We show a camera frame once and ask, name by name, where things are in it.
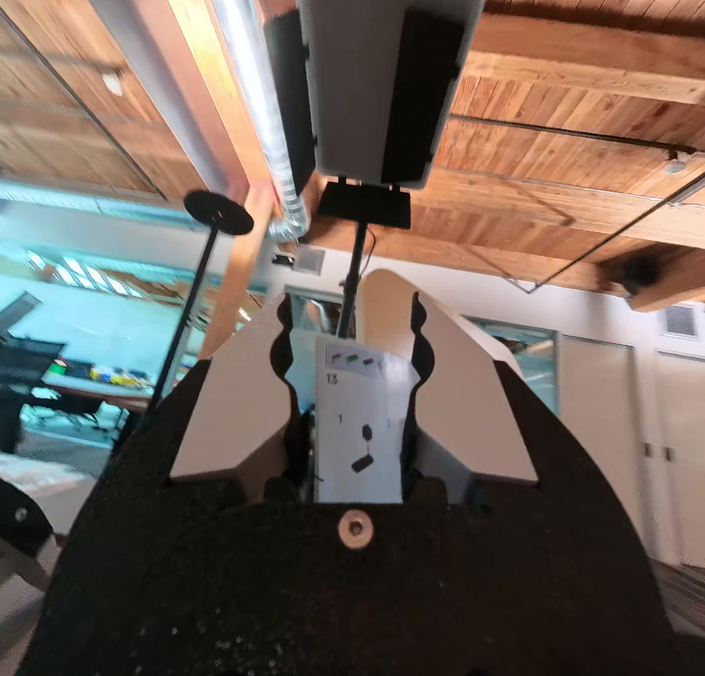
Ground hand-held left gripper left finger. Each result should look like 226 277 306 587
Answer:
169 292 303 489

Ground plain wooden column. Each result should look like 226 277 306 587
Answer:
197 183 276 360

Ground studio light on stand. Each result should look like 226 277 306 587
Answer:
263 0 487 340

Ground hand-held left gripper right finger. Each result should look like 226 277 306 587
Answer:
404 292 539 503

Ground wall vent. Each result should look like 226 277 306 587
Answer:
660 303 701 340
293 245 327 276

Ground white instruction booklet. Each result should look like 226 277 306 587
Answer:
314 335 420 504

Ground black floor lamp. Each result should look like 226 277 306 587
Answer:
148 190 255 412

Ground white door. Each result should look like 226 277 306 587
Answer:
558 333 646 556
651 350 705 569

